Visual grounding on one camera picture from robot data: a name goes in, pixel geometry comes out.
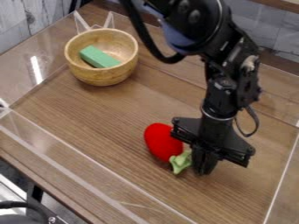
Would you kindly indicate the brown wooden bowl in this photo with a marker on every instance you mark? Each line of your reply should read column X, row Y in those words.
column 114, row 42

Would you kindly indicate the green rectangular block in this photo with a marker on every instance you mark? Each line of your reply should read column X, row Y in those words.
column 96, row 57

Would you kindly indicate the black table leg bracket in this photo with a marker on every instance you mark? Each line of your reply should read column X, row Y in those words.
column 48, row 211

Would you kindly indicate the clear acrylic tray wall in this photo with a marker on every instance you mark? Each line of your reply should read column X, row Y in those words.
column 74, row 137

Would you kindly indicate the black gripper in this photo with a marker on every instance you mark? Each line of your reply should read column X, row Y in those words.
column 214, row 141

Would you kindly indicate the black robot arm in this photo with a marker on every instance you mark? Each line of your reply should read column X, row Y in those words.
column 199, row 28

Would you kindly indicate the red plush radish toy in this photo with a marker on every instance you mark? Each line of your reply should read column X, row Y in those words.
column 167, row 148

